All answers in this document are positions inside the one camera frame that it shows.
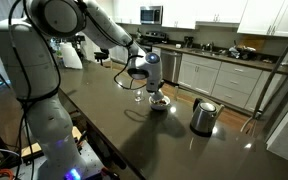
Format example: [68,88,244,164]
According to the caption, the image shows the pile of counter clutter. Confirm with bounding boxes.
[228,44,258,62]

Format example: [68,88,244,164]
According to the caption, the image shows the black kitchen stove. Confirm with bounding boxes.
[131,30,169,69]

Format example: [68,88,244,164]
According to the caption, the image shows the white base cabinet doors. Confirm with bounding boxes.
[244,70,285,113]

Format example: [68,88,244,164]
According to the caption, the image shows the white drawer cabinet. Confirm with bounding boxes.
[211,61,263,109]

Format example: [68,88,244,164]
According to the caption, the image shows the clear glass tumbler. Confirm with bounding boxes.
[133,88,145,103]

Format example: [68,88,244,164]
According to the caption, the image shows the black velcro strap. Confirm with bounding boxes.
[123,39,135,48]

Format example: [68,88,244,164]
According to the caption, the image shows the white double door cabinet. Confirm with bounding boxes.
[177,53,222,97]

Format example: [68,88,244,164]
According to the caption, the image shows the white upper kitchen cabinets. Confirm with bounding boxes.
[236,0,288,39]

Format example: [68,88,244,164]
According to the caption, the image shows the white bowl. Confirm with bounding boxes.
[148,95,172,112]

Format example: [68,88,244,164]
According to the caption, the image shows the white cable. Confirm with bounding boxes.
[0,146,21,158]

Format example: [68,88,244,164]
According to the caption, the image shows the stainless steel electric kettle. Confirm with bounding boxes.
[189,97,226,138]

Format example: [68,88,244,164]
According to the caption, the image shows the white base cabinet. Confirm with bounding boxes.
[109,44,130,65]

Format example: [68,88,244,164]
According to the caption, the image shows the black coffee maker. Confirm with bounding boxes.
[183,35,195,49]

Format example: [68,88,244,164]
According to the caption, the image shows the white upper cabinet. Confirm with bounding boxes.
[194,0,249,25]
[112,0,197,30]

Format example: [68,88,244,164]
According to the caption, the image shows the dark kitchen countertop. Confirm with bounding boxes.
[152,42,288,75]

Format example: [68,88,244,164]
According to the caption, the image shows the white perforated mounting plate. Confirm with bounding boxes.
[12,139,110,180]

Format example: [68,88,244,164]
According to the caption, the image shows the stainless steel dishwasher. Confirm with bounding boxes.
[159,48,184,85]

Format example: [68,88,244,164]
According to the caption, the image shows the wooden cutting board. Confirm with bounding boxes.
[238,34,268,52]

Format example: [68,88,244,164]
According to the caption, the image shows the stainless steel microwave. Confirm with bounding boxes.
[139,5,164,26]

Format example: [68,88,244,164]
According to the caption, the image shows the light wooden base board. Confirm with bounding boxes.
[19,125,84,158]

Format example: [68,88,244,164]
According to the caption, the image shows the metal sink faucet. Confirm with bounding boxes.
[204,41,216,53]

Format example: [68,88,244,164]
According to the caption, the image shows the white tall bin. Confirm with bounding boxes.
[59,41,84,71]

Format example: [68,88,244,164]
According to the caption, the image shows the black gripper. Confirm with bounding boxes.
[155,79,167,96]

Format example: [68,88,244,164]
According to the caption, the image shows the black office chair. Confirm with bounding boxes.
[93,48,111,67]

